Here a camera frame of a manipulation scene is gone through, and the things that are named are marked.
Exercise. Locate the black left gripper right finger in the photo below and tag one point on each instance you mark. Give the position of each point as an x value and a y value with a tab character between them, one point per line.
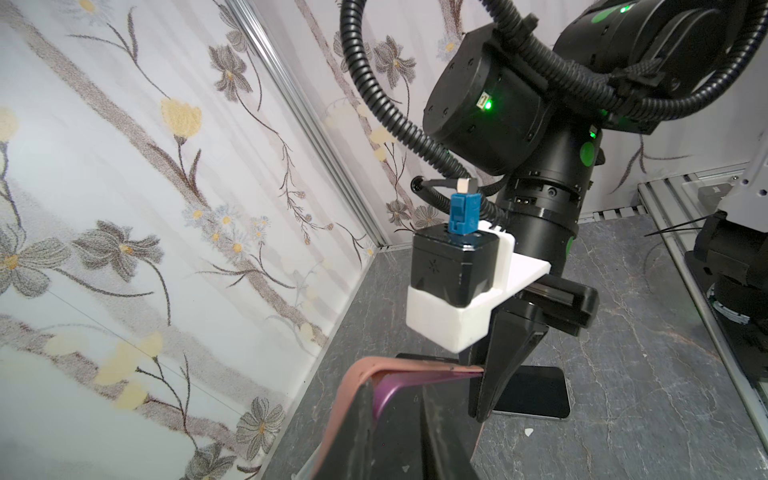
442	454

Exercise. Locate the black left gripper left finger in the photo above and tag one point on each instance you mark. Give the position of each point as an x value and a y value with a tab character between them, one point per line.
346	449

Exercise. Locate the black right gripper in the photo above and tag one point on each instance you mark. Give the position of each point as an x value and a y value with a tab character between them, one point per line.
516	328

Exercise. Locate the black phone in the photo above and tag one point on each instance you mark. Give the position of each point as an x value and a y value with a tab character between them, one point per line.
537	391

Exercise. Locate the pink phone case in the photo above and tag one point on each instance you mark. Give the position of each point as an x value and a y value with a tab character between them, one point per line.
392	417

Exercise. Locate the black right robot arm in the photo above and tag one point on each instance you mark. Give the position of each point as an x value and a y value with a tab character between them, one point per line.
514	129

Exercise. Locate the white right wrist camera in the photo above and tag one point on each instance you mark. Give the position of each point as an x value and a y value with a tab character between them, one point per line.
461	270

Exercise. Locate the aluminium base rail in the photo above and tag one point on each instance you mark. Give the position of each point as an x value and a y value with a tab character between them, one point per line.
677	205

